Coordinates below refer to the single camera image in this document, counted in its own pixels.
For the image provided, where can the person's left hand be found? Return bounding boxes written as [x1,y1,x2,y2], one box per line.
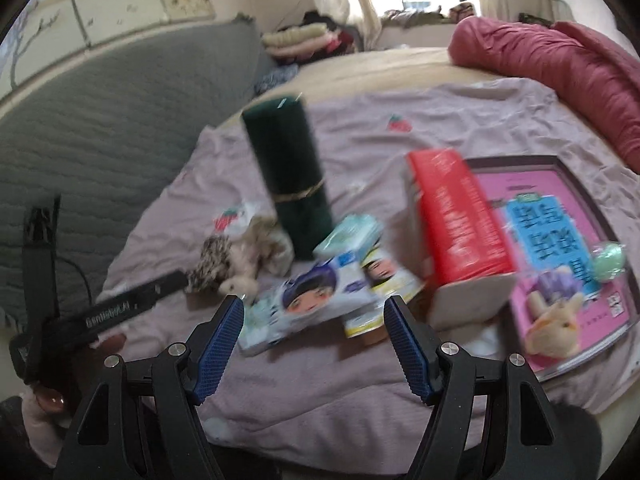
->
[30,332,126,416]

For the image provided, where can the dark green thermos bottle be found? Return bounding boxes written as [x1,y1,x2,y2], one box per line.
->
[241,92,335,262]

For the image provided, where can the pink picture book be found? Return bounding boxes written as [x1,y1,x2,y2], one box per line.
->
[462,155,640,383]

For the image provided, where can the red pillow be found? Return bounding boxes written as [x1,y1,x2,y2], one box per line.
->
[555,20,640,86]

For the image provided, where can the red quilt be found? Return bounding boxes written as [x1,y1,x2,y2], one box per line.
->
[447,16,640,176]

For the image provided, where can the black cable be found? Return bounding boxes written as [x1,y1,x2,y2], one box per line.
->
[55,255,96,311]

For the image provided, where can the clothes on windowsill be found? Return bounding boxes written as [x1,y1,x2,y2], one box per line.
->
[382,2,476,26]

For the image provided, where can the pile of folded clothes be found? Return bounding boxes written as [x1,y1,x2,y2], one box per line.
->
[260,10,366,66]

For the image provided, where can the red and white cardboard box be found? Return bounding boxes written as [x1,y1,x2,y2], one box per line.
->
[404,149,518,332]

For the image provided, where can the blue cartoon tissue packet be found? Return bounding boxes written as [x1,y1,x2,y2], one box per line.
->
[237,255,381,358]

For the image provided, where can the beige bunny plush toy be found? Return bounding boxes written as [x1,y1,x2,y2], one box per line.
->
[522,290,586,361]

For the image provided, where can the wall mural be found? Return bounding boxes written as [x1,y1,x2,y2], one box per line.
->
[0,0,216,91]

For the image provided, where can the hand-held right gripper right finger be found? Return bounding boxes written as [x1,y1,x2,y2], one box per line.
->
[382,295,568,480]

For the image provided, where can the brown hedgehog plush toy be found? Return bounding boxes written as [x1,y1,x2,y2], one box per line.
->
[185,235,261,303]

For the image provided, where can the lilac strawberry printed bed sheet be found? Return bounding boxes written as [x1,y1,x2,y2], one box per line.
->
[95,77,640,476]

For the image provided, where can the yellow cartoon packet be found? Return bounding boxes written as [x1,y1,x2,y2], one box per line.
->
[342,245,426,338]

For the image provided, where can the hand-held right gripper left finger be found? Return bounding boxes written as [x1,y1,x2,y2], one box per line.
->
[52,294,246,480]

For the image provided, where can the clear plastic bag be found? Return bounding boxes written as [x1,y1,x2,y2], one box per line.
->
[314,214,383,261]

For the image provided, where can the grey quilted headboard cushion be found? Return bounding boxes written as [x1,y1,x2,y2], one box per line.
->
[0,15,276,331]

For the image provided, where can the blue patterned cloth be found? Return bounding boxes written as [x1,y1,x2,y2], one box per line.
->
[255,65,301,96]

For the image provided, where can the person's left forearm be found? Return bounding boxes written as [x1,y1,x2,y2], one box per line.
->
[20,400,71,468]

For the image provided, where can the beige mattress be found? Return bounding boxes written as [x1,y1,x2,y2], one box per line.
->
[215,47,506,126]

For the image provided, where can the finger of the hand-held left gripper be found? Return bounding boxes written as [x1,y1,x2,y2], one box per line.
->
[136,269,187,308]

